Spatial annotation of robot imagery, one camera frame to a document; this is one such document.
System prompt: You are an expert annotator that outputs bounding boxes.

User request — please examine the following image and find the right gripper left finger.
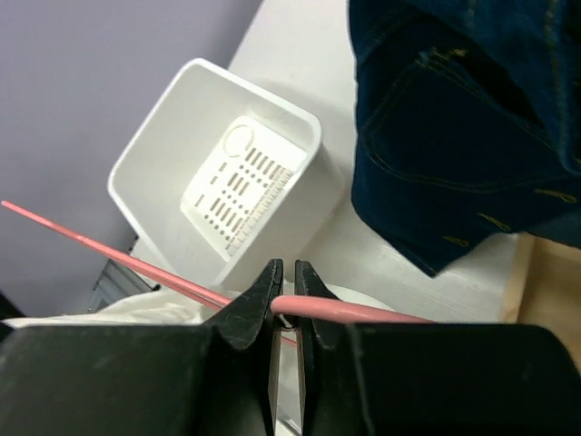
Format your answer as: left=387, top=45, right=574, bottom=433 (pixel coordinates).
left=1, top=260, right=283, bottom=435

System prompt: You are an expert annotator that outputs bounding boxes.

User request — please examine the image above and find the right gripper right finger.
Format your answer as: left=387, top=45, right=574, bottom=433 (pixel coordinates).
left=293, top=258, right=581, bottom=436

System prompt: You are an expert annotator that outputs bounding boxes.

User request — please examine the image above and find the white pleated skirt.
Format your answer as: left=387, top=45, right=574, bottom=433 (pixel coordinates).
left=1, top=287, right=301, bottom=435

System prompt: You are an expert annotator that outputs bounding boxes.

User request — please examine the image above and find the pink wire hanger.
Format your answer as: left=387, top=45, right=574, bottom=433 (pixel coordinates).
left=1, top=201, right=426, bottom=324

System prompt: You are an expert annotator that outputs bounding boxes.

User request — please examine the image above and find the dark blue denim skirt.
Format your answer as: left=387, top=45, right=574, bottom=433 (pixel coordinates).
left=349, top=1, right=580, bottom=277

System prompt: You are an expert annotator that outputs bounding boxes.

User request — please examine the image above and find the white plastic basket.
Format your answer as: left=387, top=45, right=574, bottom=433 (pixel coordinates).
left=108, top=58, right=344, bottom=291

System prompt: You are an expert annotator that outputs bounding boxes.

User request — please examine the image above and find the wooden clothes rack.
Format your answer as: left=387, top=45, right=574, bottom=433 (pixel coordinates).
left=499, top=233, right=580, bottom=334

